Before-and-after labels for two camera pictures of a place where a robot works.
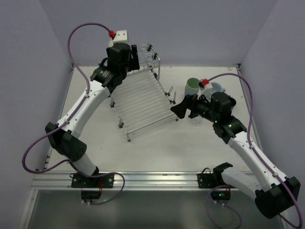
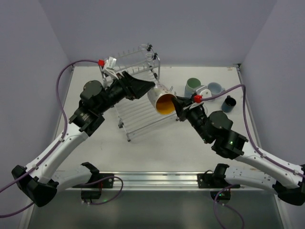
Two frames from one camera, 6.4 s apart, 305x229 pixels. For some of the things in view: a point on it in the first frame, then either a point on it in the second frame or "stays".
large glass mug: (110, 43) -> (160, 98)
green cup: (192, 87) stays
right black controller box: (218, 195) stays
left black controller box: (91, 194) stays
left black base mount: (106, 181) stays
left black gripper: (134, 57) -> (128, 86)
